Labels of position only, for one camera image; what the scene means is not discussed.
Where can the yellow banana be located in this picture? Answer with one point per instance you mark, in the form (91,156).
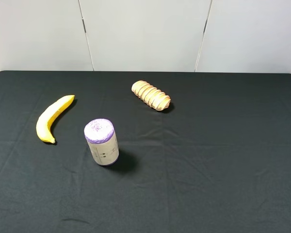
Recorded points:
(46,119)

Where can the twisted bread loaf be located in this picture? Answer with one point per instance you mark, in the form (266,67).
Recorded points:
(151,95)

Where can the purple bag roll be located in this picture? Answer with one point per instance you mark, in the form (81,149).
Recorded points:
(101,138)

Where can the black tablecloth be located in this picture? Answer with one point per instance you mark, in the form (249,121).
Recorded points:
(217,160)

